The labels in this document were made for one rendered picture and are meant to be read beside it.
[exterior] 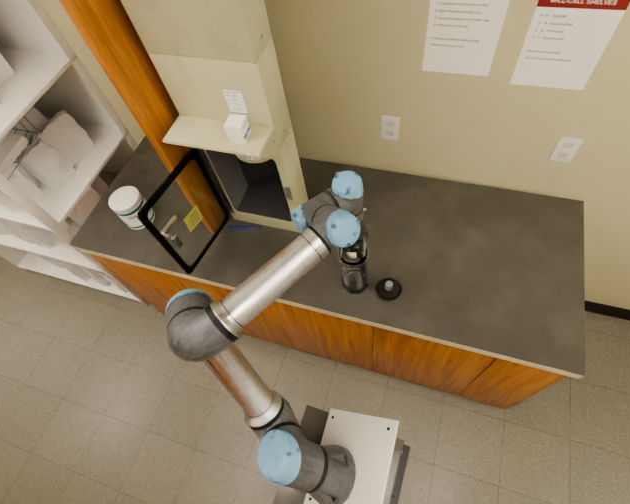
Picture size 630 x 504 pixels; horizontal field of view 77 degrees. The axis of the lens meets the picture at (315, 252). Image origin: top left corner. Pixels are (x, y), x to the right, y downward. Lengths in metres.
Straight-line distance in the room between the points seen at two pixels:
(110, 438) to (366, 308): 1.77
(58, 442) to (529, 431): 2.56
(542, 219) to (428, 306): 0.59
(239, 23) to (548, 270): 1.28
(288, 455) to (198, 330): 0.41
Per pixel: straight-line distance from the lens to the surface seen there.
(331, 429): 1.30
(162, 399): 2.61
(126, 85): 1.26
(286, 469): 1.07
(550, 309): 1.58
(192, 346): 0.86
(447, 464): 2.32
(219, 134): 1.23
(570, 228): 1.78
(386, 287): 1.43
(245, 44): 1.06
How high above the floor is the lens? 2.29
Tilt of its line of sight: 59 degrees down
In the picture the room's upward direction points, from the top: 14 degrees counter-clockwise
